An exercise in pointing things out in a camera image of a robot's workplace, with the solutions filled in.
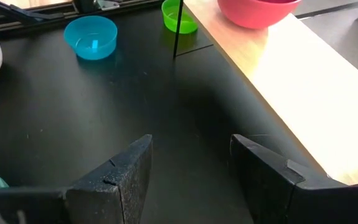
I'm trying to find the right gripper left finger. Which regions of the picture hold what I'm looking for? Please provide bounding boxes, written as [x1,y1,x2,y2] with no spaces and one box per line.
[0,134,153,224]

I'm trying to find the black table mat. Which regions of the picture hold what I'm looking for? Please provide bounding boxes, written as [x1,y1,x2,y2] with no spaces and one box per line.
[0,9,332,224]

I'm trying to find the large red bowl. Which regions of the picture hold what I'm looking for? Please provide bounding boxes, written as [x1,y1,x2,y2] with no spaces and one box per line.
[217,0,303,30]

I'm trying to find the small cyan translucent bowl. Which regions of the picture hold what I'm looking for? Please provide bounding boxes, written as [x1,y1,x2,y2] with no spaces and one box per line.
[64,15,118,61]

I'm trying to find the wooden shelf black metal legs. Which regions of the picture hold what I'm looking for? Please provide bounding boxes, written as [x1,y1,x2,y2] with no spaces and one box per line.
[172,0,358,186]

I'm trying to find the small green translucent bowl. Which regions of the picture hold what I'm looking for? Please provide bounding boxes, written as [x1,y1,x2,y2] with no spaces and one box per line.
[161,0,199,35]

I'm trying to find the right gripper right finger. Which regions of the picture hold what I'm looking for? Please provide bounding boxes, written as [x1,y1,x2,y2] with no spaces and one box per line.
[230,134,358,224]

